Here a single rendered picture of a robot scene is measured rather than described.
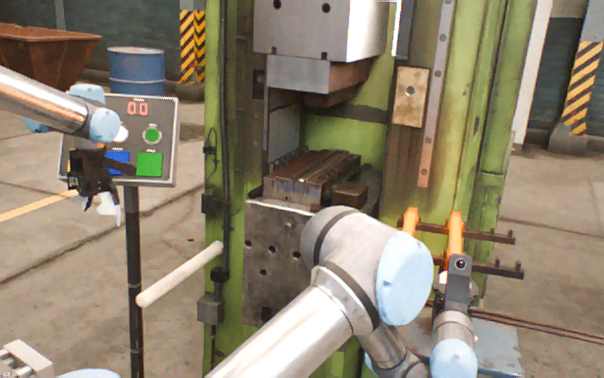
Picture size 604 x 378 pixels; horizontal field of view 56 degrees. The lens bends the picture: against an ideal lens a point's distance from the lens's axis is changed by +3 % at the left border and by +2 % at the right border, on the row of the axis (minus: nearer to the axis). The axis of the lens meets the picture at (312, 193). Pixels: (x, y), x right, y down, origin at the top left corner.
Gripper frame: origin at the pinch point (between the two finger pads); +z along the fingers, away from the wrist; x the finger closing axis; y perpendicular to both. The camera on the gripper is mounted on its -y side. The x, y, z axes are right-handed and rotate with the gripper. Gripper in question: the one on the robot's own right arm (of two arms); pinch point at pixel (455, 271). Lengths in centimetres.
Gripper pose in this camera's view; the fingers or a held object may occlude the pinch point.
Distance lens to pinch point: 131.1
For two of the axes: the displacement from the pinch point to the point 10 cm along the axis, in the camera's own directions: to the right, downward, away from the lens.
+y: -0.6, 9.4, 3.3
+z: 2.4, -3.0, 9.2
